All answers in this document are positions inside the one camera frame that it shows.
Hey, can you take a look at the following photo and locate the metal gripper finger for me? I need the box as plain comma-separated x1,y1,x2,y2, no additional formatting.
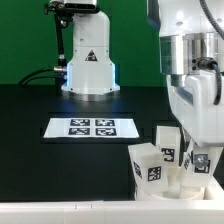
194,154,209,168

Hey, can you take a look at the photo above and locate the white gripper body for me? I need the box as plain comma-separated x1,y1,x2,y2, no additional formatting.
166,70,224,147

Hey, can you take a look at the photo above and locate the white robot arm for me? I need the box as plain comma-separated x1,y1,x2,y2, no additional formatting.
62,0,224,168

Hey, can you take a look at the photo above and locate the white L-shaped fence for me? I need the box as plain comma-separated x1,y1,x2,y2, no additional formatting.
0,179,224,224

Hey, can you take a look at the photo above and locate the white marker sheet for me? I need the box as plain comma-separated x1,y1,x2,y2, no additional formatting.
44,118,139,139

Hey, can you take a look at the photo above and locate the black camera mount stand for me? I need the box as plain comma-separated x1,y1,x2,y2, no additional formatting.
43,0,84,68

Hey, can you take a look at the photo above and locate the black cable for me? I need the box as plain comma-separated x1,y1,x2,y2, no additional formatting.
18,67,68,86

